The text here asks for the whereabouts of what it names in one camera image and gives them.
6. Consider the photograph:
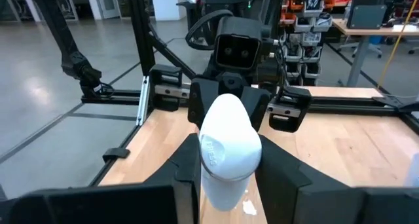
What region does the frosted plastic bin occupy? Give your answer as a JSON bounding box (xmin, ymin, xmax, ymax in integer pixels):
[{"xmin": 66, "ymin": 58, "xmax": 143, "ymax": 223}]
[{"xmin": 403, "ymin": 151, "xmax": 419, "ymax": 188}]

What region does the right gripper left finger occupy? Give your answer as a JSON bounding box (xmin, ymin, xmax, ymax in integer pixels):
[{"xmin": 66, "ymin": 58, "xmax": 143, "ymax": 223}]
[{"xmin": 143, "ymin": 133, "xmax": 202, "ymax": 224}]

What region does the white framed glass door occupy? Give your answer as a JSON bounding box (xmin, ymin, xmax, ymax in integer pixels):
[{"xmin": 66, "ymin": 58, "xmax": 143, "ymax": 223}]
[{"xmin": 86, "ymin": 0, "xmax": 122, "ymax": 20}]

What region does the silver metal bracket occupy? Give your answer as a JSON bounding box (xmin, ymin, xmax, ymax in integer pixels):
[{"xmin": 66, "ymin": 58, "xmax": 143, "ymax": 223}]
[{"xmin": 136, "ymin": 75, "xmax": 151, "ymax": 126}]

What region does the storage bin rack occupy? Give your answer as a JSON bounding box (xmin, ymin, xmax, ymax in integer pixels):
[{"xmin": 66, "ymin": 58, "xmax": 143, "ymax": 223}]
[{"xmin": 280, "ymin": 0, "xmax": 353, "ymax": 87}]

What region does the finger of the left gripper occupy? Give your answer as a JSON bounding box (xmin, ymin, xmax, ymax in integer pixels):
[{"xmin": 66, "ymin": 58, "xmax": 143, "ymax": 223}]
[
  {"xmin": 149, "ymin": 64, "xmax": 184, "ymax": 113},
  {"xmin": 267, "ymin": 85, "xmax": 312, "ymax": 134}
]

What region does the white column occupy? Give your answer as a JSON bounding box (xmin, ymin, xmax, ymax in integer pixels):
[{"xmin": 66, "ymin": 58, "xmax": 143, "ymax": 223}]
[{"xmin": 150, "ymin": 0, "xmax": 188, "ymax": 22}]

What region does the wooden desk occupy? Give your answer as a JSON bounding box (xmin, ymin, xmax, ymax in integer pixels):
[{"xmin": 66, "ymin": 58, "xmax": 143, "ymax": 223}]
[{"xmin": 332, "ymin": 18, "xmax": 419, "ymax": 87}]

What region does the white plastic bottle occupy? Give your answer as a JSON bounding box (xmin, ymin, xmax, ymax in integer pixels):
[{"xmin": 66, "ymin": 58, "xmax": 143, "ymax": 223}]
[{"xmin": 198, "ymin": 92, "xmax": 263, "ymax": 212}]

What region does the black case on desk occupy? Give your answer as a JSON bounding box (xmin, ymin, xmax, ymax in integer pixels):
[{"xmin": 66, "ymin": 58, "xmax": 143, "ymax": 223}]
[{"xmin": 346, "ymin": 3, "xmax": 388, "ymax": 30}]

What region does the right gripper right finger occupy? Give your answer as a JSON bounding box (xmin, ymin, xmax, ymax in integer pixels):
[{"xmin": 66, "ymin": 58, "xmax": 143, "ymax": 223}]
[{"xmin": 254, "ymin": 134, "xmax": 365, "ymax": 224}]

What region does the black table edge clamp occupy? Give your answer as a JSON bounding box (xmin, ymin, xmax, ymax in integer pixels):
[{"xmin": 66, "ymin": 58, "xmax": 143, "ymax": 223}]
[{"xmin": 101, "ymin": 147, "xmax": 131, "ymax": 163}]

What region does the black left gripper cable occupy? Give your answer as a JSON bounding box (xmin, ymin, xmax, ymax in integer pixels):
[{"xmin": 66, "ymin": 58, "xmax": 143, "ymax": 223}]
[{"xmin": 185, "ymin": 9, "xmax": 235, "ymax": 51}]

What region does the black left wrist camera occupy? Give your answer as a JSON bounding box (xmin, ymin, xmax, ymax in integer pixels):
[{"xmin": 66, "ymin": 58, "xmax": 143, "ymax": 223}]
[{"xmin": 214, "ymin": 16, "xmax": 263, "ymax": 71}]

